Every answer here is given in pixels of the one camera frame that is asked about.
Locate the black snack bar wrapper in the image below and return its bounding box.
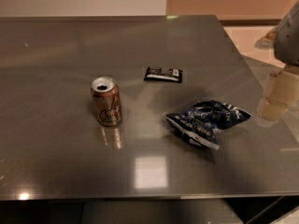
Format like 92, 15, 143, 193
144, 66, 182, 83

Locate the blue chip bag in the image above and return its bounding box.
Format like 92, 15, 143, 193
164, 100, 251, 150

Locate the orange soda can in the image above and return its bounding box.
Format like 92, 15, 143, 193
91, 77, 121, 127

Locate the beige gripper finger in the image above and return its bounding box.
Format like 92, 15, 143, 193
257, 64, 299, 121

